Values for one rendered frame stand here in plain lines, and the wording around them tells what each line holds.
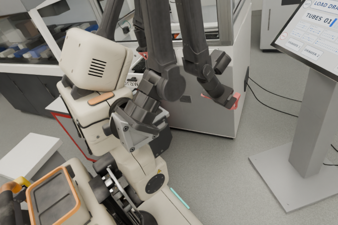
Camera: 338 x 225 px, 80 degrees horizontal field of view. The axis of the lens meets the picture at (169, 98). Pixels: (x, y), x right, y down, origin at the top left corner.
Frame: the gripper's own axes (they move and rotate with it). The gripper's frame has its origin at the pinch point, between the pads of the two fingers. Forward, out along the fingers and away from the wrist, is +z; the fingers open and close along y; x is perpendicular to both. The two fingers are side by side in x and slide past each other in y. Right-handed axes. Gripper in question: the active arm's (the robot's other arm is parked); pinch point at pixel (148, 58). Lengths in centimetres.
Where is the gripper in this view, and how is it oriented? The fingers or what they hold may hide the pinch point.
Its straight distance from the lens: 132.8
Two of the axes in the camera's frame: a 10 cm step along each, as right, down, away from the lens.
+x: -9.0, -1.0, 4.3
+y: 3.8, -6.7, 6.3
